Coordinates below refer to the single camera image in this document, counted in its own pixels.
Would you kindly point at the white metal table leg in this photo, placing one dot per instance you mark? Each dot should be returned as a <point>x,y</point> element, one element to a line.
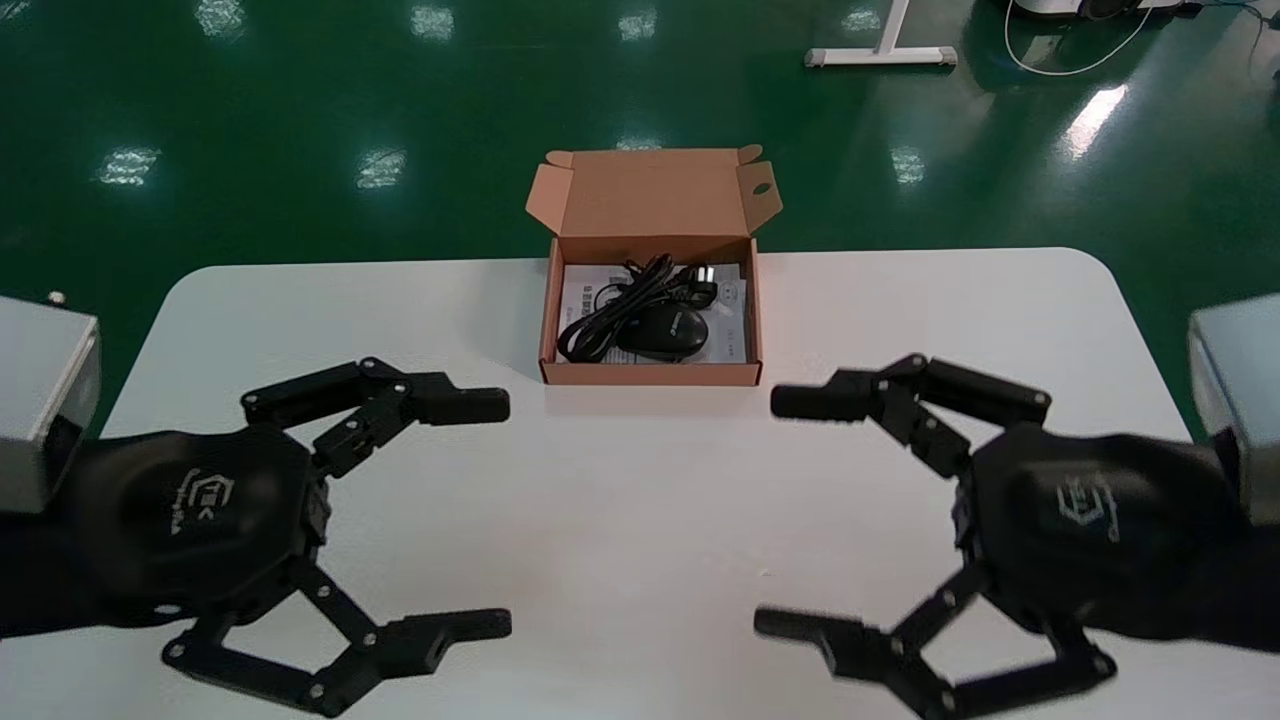
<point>880,52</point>

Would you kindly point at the white printed instruction sheet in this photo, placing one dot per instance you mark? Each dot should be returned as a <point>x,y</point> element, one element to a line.
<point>730,335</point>

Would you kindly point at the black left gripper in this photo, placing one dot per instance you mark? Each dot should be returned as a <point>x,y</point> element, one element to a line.
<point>200,510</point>

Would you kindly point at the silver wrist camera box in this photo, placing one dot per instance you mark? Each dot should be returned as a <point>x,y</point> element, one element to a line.
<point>40,400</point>
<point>1240,400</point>

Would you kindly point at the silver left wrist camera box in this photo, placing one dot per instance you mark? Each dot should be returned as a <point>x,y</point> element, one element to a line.
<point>40,400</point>

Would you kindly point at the brown cardboard storage box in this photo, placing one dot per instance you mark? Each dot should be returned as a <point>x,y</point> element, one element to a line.
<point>650,200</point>

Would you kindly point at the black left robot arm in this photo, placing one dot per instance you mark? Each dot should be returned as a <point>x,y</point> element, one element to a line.
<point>35,570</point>

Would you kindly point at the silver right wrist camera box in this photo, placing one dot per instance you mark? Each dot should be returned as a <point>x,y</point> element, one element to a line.
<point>1240,400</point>

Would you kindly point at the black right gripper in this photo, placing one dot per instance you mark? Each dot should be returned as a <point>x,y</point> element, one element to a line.
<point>1090,520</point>

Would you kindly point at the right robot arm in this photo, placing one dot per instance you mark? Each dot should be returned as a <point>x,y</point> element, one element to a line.
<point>1262,580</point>

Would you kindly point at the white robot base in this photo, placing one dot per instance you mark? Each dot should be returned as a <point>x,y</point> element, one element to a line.
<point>1050,6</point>

